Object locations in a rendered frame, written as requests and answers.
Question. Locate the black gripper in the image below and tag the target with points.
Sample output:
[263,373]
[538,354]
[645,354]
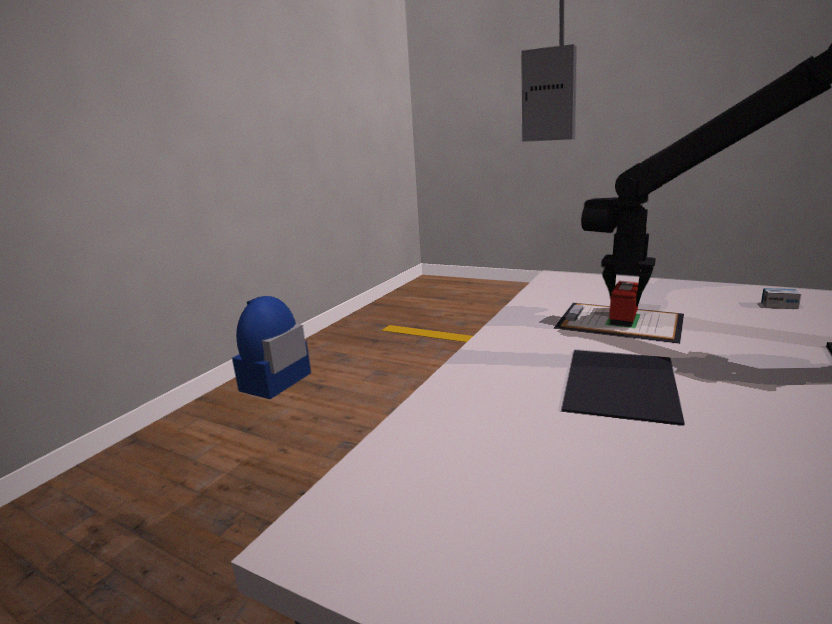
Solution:
[628,261]

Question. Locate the red self-inking stamp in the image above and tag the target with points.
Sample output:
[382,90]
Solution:
[623,307]

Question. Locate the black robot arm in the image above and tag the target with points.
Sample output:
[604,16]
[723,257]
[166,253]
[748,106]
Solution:
[804,82]

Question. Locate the small white and blue box of staples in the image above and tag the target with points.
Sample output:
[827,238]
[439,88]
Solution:
[781,298]

